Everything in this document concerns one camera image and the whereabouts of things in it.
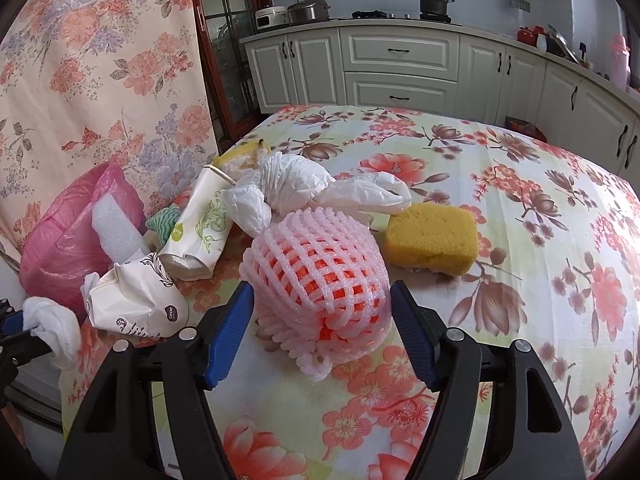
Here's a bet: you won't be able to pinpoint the dark cooking pot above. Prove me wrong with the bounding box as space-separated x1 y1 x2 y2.
412 0 456 17

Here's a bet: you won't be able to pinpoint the black gas stove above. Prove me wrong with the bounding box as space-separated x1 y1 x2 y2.
351 10 463 25

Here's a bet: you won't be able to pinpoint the white rice cooker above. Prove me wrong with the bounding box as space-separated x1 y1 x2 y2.
255 6 291 31

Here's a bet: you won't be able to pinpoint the green striped cloth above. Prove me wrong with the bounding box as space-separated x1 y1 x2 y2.
145 208 183 251

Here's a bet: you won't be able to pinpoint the pink thermos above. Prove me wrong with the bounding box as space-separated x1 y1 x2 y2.
609 35 632 88

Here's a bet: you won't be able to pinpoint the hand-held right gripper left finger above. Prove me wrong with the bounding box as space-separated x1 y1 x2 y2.
57 280 256 480

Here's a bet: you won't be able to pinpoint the pink plastic bag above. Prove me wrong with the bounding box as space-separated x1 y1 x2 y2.
19 160 148 321

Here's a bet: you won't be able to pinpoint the metal tray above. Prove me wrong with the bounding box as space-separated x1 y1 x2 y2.
547 24 581 61

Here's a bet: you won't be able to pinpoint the white cloth rag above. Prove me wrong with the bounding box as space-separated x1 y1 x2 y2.
22 296 83 368

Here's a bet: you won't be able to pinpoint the floral curtain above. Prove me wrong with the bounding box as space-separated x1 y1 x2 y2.
0 0 221 261

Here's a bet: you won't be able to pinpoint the steel pressure cooker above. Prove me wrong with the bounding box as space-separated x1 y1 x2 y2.
287 0 332 25

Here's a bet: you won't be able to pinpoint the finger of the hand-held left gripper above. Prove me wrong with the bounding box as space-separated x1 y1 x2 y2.
0 330 51 368
0 300 27 335

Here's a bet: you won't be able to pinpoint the yellow fruit peel piece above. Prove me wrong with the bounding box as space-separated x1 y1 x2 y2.
212 141 273 181

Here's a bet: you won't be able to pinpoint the white foam piece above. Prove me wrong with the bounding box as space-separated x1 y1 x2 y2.
91 197 146 266

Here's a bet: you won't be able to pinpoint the crushed floral paper cup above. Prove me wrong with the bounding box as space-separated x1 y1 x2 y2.
157 164 236 281

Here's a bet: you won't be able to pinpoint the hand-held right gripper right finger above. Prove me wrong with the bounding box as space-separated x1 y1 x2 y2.
390 280 586 480

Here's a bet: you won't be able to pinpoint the plain yellow sponge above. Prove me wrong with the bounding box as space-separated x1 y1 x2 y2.
384 204 478 277

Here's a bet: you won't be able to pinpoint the white kitchen cabinets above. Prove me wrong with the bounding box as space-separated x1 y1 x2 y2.
239 22 640 176

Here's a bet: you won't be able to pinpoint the red wooden glass door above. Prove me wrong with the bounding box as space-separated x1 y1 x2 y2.
189 0 273 156

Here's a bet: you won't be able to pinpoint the orange fruit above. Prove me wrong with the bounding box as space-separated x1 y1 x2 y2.
241 207 393 381

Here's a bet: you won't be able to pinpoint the white plastic bag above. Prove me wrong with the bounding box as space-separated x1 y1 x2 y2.
221 152 413 236

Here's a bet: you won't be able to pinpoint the white paper cup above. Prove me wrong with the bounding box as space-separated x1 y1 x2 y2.
80 252 191 338

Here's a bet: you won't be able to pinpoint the brown floor bin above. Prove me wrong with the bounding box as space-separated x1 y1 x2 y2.
505 116 548 143

